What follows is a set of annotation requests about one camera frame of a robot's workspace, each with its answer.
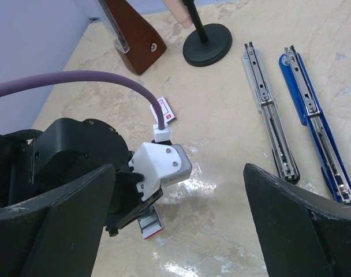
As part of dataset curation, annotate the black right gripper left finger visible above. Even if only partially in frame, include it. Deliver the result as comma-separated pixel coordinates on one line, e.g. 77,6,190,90
0,165,115,276

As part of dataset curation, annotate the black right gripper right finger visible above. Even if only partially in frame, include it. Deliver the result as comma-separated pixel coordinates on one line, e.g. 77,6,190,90
243,163,351,276

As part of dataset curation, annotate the beige microphone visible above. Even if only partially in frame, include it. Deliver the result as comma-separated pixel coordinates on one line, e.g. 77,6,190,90
162,0,193,29

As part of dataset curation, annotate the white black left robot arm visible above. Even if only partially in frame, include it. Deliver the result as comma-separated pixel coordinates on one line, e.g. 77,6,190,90
0,118,163,236

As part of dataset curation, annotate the black microphone stand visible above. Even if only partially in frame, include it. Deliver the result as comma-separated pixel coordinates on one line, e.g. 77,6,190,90
182,1,233,67

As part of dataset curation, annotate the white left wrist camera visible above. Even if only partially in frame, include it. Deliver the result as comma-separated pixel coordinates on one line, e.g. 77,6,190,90
128,123,193,203

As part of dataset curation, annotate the brown wooden metronome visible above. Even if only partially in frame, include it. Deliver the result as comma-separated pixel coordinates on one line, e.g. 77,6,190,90
96,0,167,75

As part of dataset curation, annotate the silver and black stapler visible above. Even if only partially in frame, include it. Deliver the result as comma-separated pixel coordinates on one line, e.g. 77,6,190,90
242,42,300,185

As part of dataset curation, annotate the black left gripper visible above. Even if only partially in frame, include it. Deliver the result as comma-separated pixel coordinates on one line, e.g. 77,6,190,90
104,172,163,237

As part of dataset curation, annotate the blue and black stapler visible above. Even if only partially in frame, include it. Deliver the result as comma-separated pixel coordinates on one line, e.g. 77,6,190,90
279,45,351,207

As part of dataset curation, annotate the staple box tray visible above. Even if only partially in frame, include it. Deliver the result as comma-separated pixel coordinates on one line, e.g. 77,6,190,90
137,203,163,239

